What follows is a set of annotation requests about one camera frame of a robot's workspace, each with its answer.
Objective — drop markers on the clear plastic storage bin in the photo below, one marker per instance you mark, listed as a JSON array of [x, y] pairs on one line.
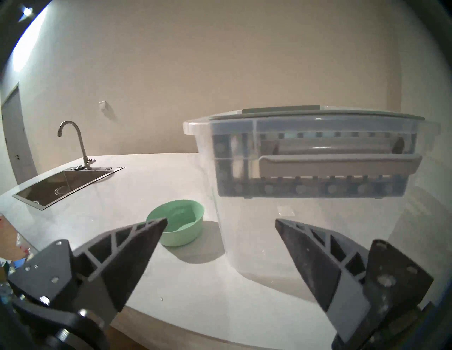
[[247, 254]]

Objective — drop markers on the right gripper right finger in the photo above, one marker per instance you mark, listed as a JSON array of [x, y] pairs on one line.
[[314, 261]]

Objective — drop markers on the white wall socket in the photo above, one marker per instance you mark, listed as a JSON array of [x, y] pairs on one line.
[[102, 106]]

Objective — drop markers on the cardboard box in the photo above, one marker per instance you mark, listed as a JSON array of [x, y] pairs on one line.
[[10, 240]]

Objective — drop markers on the green plastic bowl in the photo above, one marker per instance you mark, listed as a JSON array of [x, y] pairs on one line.
[[183, 222]]

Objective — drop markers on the stainless steel sink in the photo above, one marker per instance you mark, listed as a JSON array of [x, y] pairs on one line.
[[56, 187]]

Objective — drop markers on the ceiling spot light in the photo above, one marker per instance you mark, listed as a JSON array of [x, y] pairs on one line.
[[27, 11]]

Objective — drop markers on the grey interior door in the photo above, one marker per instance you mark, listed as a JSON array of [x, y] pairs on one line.
[[17, 141]]

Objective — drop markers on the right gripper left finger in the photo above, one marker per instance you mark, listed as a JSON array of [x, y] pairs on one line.
[[134, 254]]

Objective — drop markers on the steel gooseneck faucet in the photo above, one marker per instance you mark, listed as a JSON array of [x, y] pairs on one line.
[[82, 144]]

